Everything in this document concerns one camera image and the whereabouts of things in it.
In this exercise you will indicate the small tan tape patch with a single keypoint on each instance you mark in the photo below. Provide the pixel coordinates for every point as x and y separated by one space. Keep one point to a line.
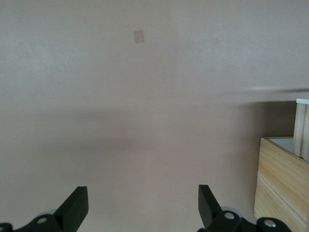
139 36

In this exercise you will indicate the light wooden drawer cabinet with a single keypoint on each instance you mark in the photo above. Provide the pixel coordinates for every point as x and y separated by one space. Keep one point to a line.
280 178

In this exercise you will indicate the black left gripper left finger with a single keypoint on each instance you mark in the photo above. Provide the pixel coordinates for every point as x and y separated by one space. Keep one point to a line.
72 210

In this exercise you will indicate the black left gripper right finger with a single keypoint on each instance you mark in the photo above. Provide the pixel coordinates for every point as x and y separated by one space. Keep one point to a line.
210 207

